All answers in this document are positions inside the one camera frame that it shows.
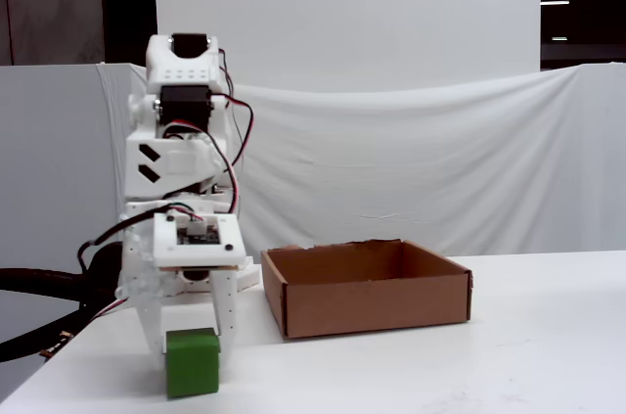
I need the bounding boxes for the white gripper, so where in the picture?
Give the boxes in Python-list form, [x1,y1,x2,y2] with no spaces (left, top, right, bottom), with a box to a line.
[116,198,246,372]

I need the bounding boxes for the green cube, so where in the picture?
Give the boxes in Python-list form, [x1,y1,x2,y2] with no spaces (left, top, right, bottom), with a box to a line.
[164,327,222,400]

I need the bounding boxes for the brown cardboard box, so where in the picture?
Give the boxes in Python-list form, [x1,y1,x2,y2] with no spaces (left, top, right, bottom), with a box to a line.
[260,237,474,340]

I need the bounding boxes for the grey partition panel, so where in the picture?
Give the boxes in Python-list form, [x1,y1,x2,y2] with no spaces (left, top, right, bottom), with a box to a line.
[0,64,129,342]

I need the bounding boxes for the white draped cloth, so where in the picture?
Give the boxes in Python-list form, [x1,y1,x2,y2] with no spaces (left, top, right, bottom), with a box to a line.
[95,61,626,258]

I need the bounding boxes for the white backdrop panel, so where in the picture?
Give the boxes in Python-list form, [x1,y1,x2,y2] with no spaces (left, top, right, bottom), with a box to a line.
[152,0,543,93]

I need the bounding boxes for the red white base cable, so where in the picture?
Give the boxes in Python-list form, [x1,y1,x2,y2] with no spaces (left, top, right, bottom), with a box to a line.
[89,297,132,323]

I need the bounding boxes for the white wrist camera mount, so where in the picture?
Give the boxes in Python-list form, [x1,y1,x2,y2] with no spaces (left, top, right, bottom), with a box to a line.
[152,210,246,272]

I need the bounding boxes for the thin black camera cable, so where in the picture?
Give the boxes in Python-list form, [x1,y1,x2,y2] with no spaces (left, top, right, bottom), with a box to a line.
[76,203,207,284]

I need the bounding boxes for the thick black hose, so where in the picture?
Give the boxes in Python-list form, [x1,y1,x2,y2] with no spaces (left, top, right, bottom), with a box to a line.
[0,240,129,364]

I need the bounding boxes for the red black arm servo cable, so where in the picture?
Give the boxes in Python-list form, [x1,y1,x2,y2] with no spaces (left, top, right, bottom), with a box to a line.
[209,48,256,214]

